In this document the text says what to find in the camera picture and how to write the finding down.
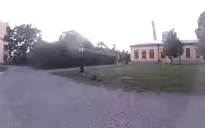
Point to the grey asphalt road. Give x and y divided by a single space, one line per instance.
56 103

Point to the green lawn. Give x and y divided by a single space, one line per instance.
150 76

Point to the yellow building with arched windows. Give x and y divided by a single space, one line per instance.
145 53

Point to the tall pale chimney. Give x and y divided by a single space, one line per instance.
154 31

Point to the broad dark tree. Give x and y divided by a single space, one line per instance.
21 41

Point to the large dark hedge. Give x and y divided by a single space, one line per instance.
66 55

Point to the small dark tree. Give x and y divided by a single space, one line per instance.
172 45

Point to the short dark post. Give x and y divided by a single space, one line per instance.
81 69

